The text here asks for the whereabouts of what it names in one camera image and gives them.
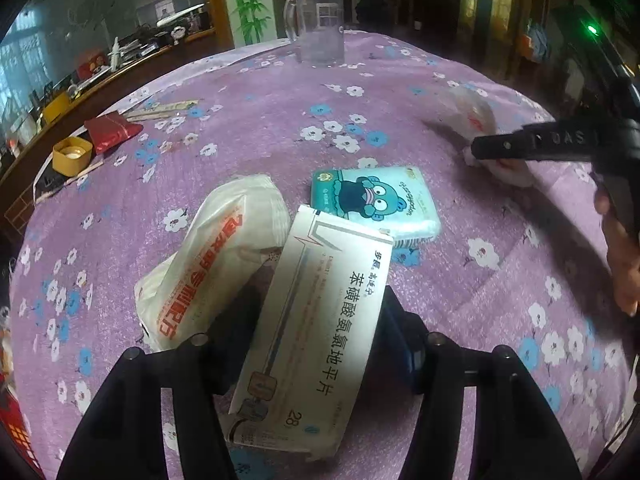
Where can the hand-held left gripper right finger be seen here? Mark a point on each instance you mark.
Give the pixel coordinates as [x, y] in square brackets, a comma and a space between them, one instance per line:
[397, 335]

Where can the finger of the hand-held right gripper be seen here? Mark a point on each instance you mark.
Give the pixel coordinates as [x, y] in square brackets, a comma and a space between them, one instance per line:
[540, 142]

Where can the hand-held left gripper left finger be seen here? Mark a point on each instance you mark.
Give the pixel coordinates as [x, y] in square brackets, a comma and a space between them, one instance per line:
[200, 360]

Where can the clear plastic bag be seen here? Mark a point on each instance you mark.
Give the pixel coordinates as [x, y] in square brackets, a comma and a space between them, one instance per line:
[475, 115]

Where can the white medicine box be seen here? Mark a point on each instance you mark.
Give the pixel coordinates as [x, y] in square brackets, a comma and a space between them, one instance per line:
[320, 320]

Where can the red plastic basket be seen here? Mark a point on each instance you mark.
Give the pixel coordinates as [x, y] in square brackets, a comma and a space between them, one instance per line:
[11, 425]

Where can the person's right hand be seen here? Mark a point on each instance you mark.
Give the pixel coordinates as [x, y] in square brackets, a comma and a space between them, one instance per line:
[625, 270]

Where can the white packet red print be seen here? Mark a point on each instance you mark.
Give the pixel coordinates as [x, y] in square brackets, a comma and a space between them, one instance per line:
[210, 255]

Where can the teal cartoon tissue pack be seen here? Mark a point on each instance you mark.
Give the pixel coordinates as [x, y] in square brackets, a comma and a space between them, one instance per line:
[380, 200]

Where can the black card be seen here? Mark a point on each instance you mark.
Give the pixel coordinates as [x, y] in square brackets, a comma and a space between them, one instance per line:
[47, 182]

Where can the yellow round tin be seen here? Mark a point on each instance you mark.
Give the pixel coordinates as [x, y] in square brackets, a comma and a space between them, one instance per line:
[72, 155]

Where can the purple floral tablecloth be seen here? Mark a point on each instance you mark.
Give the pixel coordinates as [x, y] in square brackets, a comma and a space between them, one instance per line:
[300, 110]

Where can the dark red pouch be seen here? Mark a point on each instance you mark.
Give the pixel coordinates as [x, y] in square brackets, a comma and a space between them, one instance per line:
[112, 132]

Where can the clear glass mug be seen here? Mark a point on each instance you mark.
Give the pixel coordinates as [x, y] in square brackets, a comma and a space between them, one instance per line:
[320, 25]

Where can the wooden chopsticks in wrapper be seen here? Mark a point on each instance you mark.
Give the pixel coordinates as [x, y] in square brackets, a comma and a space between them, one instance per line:
[165, 110]

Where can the yellow box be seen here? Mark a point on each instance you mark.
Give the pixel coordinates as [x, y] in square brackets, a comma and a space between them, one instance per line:
[56, 107]

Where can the small white bottle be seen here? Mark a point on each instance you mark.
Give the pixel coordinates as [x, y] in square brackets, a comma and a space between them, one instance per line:
[116, 55]

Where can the bamboo painted panel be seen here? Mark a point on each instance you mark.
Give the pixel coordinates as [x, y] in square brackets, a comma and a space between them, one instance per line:
[247, 5]

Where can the wooden glass partition cabinet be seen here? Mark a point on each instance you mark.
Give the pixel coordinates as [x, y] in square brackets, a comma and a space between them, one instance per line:
[60, 20]

